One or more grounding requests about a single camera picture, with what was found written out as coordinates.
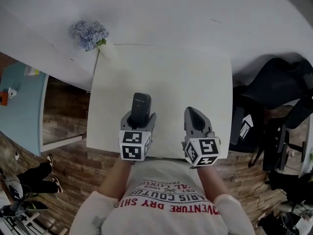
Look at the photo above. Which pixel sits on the white and green packet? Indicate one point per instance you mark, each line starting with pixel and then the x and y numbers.
pixel 30 70

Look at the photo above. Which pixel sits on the person's left forearm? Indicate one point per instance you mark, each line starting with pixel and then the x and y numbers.
pixel 115 180

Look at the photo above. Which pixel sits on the white vase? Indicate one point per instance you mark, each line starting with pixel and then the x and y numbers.
pixel 106 50

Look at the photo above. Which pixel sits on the black bag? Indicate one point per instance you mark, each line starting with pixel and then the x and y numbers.
pixel 291 185

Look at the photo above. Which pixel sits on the light blue table top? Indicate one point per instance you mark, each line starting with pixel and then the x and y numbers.
pixel 22 121

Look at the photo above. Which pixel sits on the black sneaker green sole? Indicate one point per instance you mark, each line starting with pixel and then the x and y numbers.
pixel 36 205

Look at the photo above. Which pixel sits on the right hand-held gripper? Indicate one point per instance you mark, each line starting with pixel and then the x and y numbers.
pixel 207 147

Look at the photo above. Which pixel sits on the white mug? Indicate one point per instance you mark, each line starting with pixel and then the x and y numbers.
pixel 11 92

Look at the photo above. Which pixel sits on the white printed shirt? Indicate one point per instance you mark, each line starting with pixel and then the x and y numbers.
pixel 159 219

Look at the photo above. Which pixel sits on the blue artificial flower bunch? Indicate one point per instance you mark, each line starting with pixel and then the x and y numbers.
pixel 89 33

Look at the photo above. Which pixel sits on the white square table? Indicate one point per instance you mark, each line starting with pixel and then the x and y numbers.
pixel 159 77

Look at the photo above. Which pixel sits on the white side desk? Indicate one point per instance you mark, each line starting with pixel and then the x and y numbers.
pixel 306 153

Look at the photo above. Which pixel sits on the black office chair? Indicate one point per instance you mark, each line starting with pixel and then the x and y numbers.
pixel 276 82
pixel 275 150

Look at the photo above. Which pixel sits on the white metal stand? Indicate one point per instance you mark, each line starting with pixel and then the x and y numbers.
pixel 27 223

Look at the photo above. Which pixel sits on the person's right forearm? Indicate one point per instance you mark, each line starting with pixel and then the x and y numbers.
pixel 212 182

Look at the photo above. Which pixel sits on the white paper tag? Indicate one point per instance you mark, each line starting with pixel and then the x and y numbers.
pixel 245 130

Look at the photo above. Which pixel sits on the orange box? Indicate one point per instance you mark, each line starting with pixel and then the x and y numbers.
pixel 3 99

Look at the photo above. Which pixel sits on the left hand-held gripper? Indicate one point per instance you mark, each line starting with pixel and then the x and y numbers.
pixel 132 150

